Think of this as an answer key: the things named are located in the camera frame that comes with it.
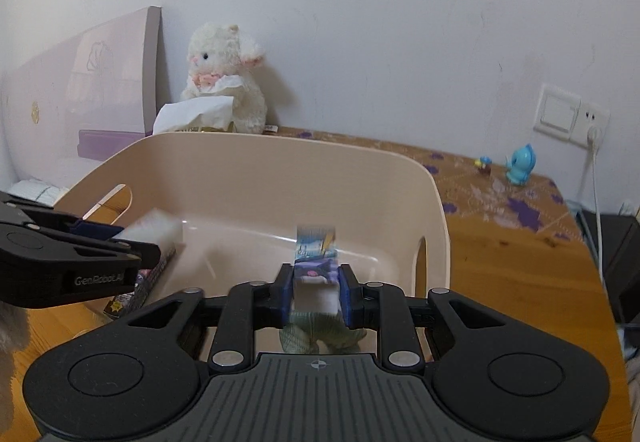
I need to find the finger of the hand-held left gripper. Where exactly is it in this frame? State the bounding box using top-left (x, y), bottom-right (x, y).
top-left (0, 191), bottom-right (127, 243)
top-left (70, 234), bottom-right (162, 273)

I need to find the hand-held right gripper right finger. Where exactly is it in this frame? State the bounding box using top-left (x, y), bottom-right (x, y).
top-left (337, 264), bottom-right (507, 369)

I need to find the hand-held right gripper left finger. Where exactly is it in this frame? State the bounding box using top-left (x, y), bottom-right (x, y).
top-left (127, 263), bottom-right (296, 368)

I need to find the dark purple patterned packet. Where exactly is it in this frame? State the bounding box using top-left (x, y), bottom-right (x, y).
top-left (102, 244), bottom-right (180, 323)

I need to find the small cartoon print carton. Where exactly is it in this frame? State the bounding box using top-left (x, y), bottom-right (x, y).
top-left (292, 223), bottom-right (342, 317)

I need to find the beige plastic basket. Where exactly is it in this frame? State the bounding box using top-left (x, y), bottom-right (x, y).
top-left (52, 132), bottom-right (452, 358)

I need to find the green striped cloth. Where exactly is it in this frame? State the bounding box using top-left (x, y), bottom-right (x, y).
top-left (279, 311), bottom-right (369, 356)

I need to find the white striped cloth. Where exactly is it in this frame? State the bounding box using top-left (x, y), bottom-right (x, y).
top-left (6, 178), bottom-right (72, 209)

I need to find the pink printed board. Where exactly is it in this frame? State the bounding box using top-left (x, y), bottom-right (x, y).
top-left (0, 6), bottom-right (164, 195)

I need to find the white tissue pack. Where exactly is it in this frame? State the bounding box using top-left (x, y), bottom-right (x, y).
top-left (152, 96), bottom-right (239, 135)

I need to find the brown purple flower table mat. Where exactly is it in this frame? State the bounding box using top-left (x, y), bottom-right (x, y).
top-left (262, 124), bottom-right (587, 249)

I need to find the white plush lamb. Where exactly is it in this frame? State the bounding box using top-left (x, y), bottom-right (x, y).
top-left (179, 22), bottom-right (270, 135)

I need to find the blue toy figure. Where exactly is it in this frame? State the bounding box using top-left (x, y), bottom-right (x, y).
top-left (504, 144), bottom-right (539, 186)

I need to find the black box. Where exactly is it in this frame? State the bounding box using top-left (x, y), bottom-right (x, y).
top-left (596, 211), bottom-right (640, 325)

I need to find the white plug with cable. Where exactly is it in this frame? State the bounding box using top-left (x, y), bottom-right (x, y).
top-left (584, 126), bottom-right (612, 295)

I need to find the white wall switch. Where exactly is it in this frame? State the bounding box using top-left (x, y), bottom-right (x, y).
top-left (532, 82), bottom-right (584, 141)

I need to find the white wall socket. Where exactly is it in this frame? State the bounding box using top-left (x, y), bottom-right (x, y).
top-left (570, 102), bottom-right (611, 146)

